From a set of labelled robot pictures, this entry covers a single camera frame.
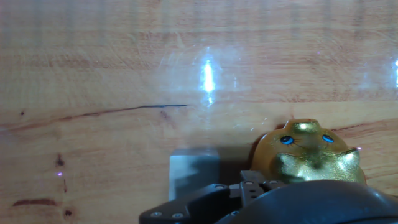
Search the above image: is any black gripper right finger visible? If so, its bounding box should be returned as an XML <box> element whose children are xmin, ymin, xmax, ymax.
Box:
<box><xmin>239</xmin><ymin>170</ymin><xmax>284</xmax><ymax>207</ymax></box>

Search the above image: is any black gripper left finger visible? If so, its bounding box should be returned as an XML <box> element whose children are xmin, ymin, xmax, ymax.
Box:
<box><xmin>139</xmin><ymin>182</ymin><xmax>244</xmax><ymax>224</ymax></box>

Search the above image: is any pale wooden cube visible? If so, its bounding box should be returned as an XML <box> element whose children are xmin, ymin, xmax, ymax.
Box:
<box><xmin>169</xmin><ymin>147</ymin><xmax>221</xmax><ymax>202</ymax></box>

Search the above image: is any golden piggy bank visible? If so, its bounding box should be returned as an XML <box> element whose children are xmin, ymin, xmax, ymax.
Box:
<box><xmin>250</xmin><ymin>118</ymin><xmax>367</xmax><ymax>185</ymax></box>

